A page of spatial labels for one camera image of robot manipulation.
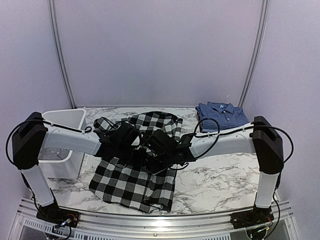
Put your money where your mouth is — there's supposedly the grey cloth in bin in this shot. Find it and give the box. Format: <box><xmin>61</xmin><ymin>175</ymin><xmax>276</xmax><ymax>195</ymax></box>
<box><xmin>38</xmin><ymin>147</ymin><xmax>70</xmax><ymax>161</ymax></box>

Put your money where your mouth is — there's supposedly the white plastic bin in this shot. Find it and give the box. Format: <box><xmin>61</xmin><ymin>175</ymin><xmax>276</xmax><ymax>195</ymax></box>
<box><xmin>38</xmin><ymin>108</ymin><xmax>87</xmax><ymax>180</ymax></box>

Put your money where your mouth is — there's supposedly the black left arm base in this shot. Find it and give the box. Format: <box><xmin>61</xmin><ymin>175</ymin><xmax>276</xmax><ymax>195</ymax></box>
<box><xmin>36</xmin><ymin>203</ymin><xmax>80</xmax><ymax>228</ymax></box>

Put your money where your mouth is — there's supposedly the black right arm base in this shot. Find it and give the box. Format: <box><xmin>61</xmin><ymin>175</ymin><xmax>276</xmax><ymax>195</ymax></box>
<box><xmin>230</xmin><ymin>205</ymin><xmax>274</xmax><ymax>229</ymax></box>

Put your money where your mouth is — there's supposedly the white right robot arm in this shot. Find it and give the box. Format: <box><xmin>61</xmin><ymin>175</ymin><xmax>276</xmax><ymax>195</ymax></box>
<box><xmin>144</xmin><ymin>116</ymin><xmax>290</xmax><ymax>224</ymax></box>

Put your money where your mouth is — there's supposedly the right aluminium wall post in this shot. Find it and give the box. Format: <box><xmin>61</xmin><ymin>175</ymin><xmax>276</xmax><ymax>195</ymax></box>
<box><xmin>238</xmin><ymin>0</ymin><xmax>270</xmax><ymax>108</ymax></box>

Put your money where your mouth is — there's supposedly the black white checkered shirt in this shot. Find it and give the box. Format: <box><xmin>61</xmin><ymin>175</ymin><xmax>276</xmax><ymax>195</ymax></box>
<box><xmin>88</xmin><ymin>111</ymin><xmax>183</xmax><ymax>214</ymax></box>

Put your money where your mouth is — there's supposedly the aluminium front frame rail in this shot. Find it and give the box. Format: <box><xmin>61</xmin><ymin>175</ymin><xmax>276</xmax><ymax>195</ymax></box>
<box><xmin>14</xmin><ymin>197</ymin><xmax>293</xmax><ymax>240</ymax></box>

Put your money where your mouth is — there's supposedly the folded blue checkered shirt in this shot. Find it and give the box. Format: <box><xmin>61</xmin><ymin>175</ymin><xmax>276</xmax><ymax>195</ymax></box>
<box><xmin>195</xmin><ymin>101</ymin><xmax>249</xmax><ymax>132</ymax></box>

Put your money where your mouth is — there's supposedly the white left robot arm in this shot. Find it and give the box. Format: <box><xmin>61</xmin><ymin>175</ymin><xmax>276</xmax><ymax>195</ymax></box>
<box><xmin>5</xmin><ymin>112</ymin><xmax>142</xmax><ymax>223</ymax></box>

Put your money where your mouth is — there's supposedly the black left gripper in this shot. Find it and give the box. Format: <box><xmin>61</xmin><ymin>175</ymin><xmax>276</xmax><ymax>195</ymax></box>
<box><xmin>116</xmin><ymin>143</ymin><xmax>149</xmax><ymax>167</ymax></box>

